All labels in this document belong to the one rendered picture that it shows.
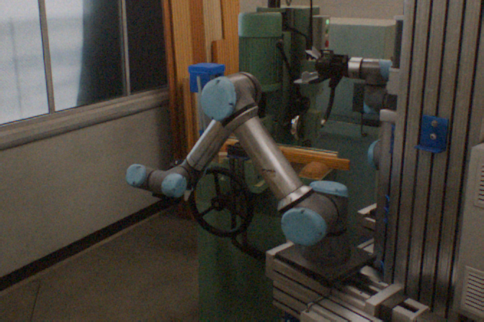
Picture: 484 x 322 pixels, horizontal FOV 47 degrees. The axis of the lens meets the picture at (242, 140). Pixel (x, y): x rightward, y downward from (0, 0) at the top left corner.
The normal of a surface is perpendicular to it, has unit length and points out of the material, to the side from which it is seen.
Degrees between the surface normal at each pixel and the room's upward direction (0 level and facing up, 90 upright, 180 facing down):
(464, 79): 90
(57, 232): 90
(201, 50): 87
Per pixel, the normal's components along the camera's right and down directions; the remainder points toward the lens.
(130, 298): 0.00, -0.96
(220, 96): -0.57, 0.12
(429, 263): -0.74, 0.18
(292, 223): -0.43, 0.35
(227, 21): 0.85, 0.08
